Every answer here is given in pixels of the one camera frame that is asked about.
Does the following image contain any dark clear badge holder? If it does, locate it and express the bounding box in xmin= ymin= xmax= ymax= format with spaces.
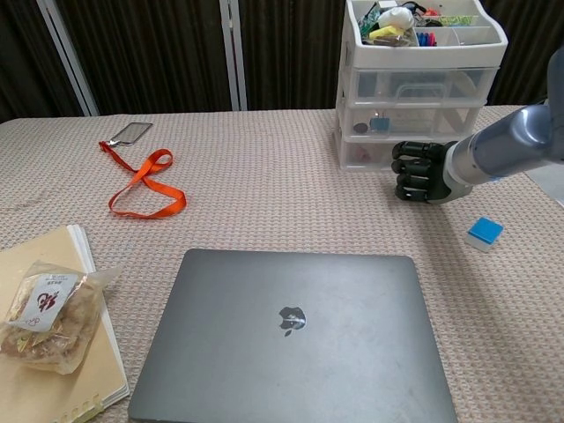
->
xmin=112 ymin=122 xmax=153 ymax=146

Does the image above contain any beige notebook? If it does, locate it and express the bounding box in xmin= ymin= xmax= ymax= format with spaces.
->
xmin=0 ymin=224 xmax=130 ymax=423

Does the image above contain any black cord bundle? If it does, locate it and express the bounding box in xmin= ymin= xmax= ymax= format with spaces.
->
xmin=396 ymin=0 xmax=431 ymax=14

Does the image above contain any orange lanyard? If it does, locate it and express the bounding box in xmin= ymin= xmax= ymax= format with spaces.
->
xmin=99 ymin=140 xmax=188 ymax=220

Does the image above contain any green printed card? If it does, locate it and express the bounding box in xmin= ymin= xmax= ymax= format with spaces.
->
xmin=360 ymin=8 xmax=382 ymax=34

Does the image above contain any grey laptop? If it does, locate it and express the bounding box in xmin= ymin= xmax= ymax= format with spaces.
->
xmin=127 ymin=249 xmax=459 ymax=423

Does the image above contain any clear lowest drawer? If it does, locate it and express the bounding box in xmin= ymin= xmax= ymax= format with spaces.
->
xmin=342 ymin=138 xmax=462 ymax=172

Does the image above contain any brown flat item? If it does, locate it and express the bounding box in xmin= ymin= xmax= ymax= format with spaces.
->
xmin=372 ymin=35 xmax=418 ymax=48

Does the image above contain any clear drawer with large handle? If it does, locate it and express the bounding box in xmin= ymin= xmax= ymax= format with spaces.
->
xmin=353 ymin=66 xmax=499 ymax=106

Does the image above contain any pink patterned tablecloth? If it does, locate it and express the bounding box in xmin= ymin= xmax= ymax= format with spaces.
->
xmin=0 ymin=104 xmax=564 ymax=423

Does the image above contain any bagged snack with red print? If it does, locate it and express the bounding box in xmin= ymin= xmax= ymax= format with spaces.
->
xmin=0 ymin=260 xmax=122 ymax=375

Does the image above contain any white frame post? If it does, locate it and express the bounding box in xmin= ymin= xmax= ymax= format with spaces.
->
xmin=37 ymin=0 xmax=99 ymax=117
xmin=219 ymin=0 xmax=248 ymax=111

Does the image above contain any dark curtain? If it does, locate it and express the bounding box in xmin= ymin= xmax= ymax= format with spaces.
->
xmin=0 ymin=0 xmax=564 ymax=124

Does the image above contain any grey clear plastic sheet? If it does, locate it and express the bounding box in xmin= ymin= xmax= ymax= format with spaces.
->
xmin=526 ymin=169 xmax=564 ymax=204

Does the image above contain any green patterned packet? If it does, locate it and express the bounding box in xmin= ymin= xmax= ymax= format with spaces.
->
xmin=435 ymin=15 xmax=479 ymax=27

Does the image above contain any white plastic drawer organiser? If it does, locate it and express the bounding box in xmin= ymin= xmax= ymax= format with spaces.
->
xmin=335 ymin=0 xmax=509 ymax=172

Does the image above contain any blue white cube block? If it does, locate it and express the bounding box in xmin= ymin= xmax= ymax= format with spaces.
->
xmin=464 ymin=216 xmax=504 ymax=253

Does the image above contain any clear middle drawer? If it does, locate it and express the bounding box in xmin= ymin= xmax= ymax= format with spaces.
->
xmin=347 ymin=104 xmax=482 ymax=141

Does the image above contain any yellow plastic item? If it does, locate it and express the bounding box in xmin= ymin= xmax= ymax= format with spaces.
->
xmin=368 ymin=25 xmax=404 ymax=41

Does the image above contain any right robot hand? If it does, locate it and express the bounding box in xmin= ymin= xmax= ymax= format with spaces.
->
xmin=390 ymin=140 xmax=475 ymax=206

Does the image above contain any white crumpled ball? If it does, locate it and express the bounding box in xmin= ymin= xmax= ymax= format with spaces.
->
xmin=377 ymin=7 xmax=415 ymax=32

